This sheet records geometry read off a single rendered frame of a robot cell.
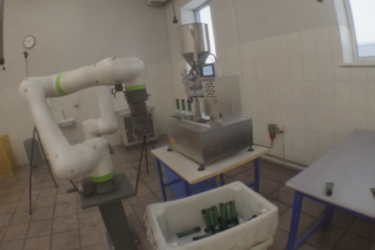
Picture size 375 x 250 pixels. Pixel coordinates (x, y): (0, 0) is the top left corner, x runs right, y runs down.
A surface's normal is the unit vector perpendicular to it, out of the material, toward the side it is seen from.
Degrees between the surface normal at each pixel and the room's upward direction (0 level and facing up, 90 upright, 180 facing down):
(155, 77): 90
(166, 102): 90
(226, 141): 90
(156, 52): 90
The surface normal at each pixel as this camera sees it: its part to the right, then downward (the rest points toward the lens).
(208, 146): 0.48, 0.07
